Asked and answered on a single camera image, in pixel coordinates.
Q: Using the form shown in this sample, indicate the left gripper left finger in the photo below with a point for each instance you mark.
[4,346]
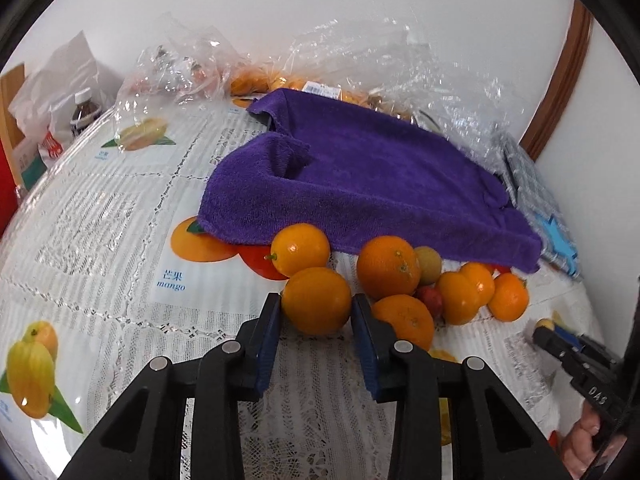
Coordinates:
[259,339]

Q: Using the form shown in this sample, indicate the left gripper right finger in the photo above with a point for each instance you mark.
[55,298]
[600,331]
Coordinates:
[374,341]

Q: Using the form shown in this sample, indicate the small red fruit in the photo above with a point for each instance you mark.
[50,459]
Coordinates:
[431,297]

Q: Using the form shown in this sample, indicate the large orange with spots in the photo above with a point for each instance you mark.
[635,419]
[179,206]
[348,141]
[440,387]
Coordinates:
[387,266]

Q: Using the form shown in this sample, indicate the small orange oval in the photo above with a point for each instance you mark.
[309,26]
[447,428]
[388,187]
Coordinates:
[460,300]

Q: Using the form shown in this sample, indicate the small yellow green fruit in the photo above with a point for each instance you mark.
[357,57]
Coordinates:
[430,263]

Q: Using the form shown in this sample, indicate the small orange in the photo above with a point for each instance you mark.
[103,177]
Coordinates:
[510,299]
[481,278]

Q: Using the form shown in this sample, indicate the right hand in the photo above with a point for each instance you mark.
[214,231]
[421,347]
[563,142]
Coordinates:
[576,451]

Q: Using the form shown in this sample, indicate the purple towel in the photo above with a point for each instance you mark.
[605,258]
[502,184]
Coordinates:
[357,174]

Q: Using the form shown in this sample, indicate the grey checked star cushion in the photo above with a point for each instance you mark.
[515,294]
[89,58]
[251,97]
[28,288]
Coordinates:
[536,203]

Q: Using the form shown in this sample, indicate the bagged oranges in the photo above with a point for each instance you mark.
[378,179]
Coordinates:
[250,83]

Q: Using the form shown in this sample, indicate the large clear plastic bag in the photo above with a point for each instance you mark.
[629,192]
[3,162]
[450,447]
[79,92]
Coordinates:
[394,59]

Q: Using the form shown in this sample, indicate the small clear plastic bag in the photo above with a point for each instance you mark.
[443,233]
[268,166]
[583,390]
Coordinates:
[190,65]

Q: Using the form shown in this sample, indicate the brown medicine bottle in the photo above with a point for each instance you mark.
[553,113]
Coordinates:
[85,113]

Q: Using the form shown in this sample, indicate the red paper bag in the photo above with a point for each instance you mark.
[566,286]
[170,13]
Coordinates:
[8,197]

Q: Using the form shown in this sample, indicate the white plastic bag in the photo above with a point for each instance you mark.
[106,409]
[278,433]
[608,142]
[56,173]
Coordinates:
[45,103]

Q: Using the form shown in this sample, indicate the brown door frame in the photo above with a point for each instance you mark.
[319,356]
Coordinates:
[562,83]

